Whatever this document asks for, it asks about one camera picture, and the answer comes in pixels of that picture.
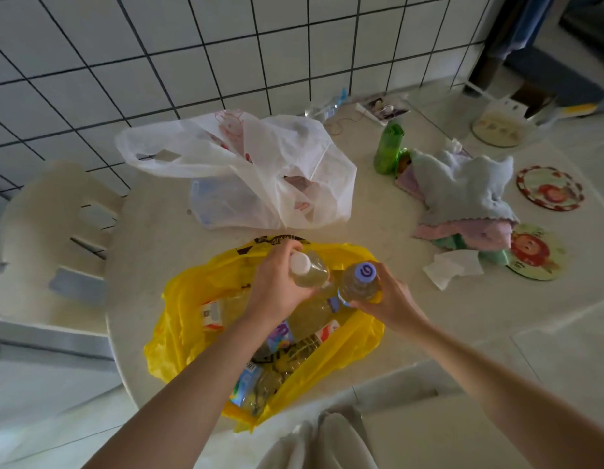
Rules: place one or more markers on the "dark low furniture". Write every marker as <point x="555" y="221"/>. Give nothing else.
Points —
<point x="566" y="68"/>

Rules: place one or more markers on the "dark blue curtain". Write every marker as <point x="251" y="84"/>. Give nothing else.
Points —
<point x="517" y="34"/>

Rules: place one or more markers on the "small clear blue-cap bottle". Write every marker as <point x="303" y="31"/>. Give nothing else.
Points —
<point x="326" y="108"/>

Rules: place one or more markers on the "yellow rim round coaster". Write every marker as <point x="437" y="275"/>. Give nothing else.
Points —
<point x="534" y="251"/>

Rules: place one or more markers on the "person's right hand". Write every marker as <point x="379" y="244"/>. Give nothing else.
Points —
<point x="397" y="307"/>

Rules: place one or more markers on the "white crumpled tissue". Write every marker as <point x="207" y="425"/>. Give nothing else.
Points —
<point x="448" y="271"/>

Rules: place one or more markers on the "person's right forearm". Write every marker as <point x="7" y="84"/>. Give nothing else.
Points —
<point x="502" y="400"/>

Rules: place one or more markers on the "green towel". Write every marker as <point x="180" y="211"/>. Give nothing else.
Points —
<point x="495" y="257"/>

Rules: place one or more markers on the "person's left hand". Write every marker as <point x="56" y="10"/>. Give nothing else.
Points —
<point x="272" y="288"/>

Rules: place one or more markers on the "white slatted chair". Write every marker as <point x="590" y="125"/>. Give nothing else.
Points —
<point x="38" y="229"/>

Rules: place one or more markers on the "red rim round coaster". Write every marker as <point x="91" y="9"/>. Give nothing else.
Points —
<point x="551" y="189"/>

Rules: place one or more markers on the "white cushioned chair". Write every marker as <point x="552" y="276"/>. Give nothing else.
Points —
<point x="439" y="434"/>

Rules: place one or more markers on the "round dining table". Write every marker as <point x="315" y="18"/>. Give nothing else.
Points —
<point x="404" y="312"/>

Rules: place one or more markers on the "person's left forearm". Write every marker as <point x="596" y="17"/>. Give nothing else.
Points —
<point x="184" y="400"/>

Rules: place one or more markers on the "white plastic bag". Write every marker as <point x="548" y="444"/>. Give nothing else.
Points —
<point x="282" y="161"/>

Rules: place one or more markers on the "small yellow object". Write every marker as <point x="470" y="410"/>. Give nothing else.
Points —
<point x="578" y="110"/>

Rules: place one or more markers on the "green bag roll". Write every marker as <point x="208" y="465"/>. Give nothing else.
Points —
<point x="387" y="148"/>

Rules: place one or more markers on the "yellow plastic bag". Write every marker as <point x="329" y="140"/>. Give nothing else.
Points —
<point x="194" y="297"/>

